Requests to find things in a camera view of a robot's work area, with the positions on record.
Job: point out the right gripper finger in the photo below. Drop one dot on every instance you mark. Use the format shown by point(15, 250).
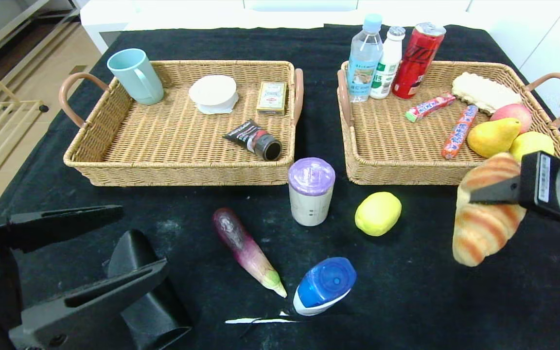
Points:
point(501, 193)

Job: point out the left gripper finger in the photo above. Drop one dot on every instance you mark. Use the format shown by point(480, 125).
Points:
point(90, 306)
point(56, 226)

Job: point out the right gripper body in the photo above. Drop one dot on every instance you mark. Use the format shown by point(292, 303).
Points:
point(540, 183)

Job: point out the croissant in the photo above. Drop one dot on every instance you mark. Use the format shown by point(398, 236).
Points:
point(484, 228)

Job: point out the black glasses case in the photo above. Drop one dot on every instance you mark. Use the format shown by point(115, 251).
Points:
point(163, 316)

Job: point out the yellow lemon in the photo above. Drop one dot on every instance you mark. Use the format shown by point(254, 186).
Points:
point(378, 214)

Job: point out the white bottle blue cap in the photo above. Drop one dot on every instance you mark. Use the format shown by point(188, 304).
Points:
point(323, 284)

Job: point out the round yellow fruit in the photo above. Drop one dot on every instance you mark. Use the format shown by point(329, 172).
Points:
point(533, 143)

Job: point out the yellow pear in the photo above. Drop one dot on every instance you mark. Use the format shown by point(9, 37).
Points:
point(491, 140)

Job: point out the long orange candy roll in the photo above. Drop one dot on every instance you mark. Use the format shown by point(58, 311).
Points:
point(459, 132)

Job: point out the red peach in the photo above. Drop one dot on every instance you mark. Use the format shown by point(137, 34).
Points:
point(513, 112)

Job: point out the cream waffle biscuit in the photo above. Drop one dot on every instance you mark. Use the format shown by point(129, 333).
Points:
point(479, 91)

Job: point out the short pink candy roll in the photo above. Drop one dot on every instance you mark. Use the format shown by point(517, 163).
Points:
point(428, 107)

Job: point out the thin white strip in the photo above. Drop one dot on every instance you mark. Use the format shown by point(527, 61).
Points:
point(246, 320)

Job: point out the red cola can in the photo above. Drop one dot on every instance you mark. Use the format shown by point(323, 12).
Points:
point(413, 63)

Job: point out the purple eggplant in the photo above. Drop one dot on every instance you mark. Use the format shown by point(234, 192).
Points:
point(241, 243)

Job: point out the white milk bottle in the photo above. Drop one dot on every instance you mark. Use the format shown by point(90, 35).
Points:
point(391, 63)

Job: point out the light blue mug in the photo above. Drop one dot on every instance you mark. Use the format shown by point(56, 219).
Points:
point(131, 72)

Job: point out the clear water bottle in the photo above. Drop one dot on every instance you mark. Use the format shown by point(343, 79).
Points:
point(363, 63)

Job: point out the white cup purple lid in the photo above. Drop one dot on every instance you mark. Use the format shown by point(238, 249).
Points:
point(310, 204)

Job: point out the white round lidded container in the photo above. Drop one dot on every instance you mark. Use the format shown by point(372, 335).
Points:
point(213, 91)

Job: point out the black cosmetic tube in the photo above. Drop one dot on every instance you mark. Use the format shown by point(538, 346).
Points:
point(251, 136)

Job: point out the playing card box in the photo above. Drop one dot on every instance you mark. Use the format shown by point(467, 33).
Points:
point(272, 98)

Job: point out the white table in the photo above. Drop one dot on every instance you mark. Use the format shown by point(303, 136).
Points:
point(187, 14)

